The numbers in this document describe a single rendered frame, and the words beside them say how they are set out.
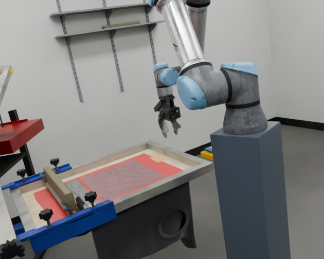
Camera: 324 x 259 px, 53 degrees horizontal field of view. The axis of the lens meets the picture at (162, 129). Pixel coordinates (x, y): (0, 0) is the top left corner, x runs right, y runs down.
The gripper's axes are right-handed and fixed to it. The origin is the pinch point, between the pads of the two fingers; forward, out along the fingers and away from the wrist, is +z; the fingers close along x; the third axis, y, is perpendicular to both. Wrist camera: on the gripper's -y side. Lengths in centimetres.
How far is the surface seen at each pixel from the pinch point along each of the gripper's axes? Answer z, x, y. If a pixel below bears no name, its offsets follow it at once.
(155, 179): 12.9, -20.4, 15.2
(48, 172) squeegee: 2, -59, -12
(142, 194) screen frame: 10.3, -33.8, 28.8
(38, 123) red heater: -1, -40, -131
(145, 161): 12.8, -12.3, -9.2
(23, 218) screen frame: 9, -75, 10
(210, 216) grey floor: 108, 68, -71
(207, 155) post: 14.1, 12.9, 10.8
